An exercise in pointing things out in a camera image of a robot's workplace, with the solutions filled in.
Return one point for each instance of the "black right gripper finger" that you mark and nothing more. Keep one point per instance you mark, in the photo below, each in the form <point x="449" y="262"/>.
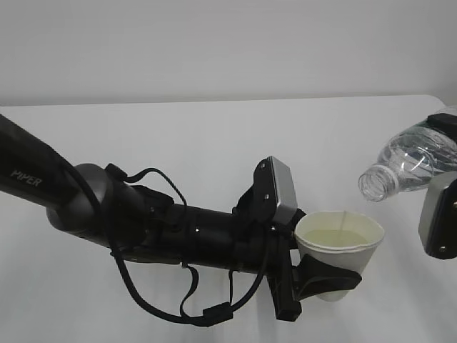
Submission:
<point x="445" y="123"/>

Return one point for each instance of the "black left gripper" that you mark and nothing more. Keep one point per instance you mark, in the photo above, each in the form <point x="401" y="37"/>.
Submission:
<point x="264" y="249"/>

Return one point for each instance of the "white paper cup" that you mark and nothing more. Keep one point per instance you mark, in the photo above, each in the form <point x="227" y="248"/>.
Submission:
<point x="339" y="238"/>

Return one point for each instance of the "clear green-label water bottle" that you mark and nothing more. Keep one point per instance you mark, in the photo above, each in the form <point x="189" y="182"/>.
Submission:
<point x="409" y="161"/>

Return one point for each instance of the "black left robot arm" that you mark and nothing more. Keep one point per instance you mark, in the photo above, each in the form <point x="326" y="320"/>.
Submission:
<point x="108" y="207"/>

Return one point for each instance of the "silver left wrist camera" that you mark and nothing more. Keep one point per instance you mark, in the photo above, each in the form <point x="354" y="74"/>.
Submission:
<point x="274" y="195"/>

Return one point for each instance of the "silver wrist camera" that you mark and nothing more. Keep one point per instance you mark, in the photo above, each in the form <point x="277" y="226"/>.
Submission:
<point x="437" y="226"/>
<point x="274" y="195"/>

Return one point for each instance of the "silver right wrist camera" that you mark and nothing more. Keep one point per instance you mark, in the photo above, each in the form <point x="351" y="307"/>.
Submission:
<point x="437" y="226"/>

